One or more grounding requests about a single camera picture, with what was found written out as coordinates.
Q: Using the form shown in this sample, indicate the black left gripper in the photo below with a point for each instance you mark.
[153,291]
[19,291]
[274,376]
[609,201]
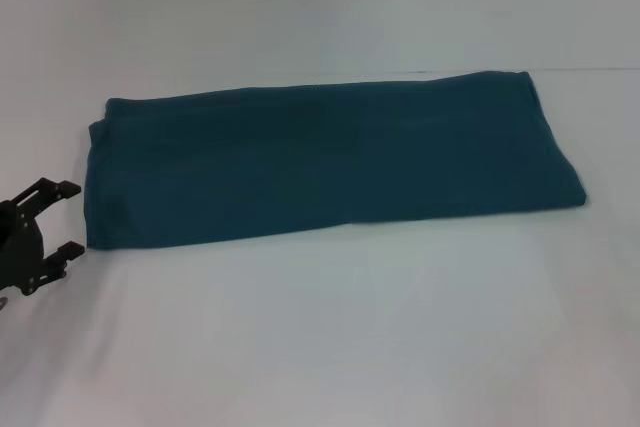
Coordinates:
[20,247]

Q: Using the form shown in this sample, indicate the teal blue shirt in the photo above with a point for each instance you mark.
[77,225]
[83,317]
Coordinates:
[325,167]

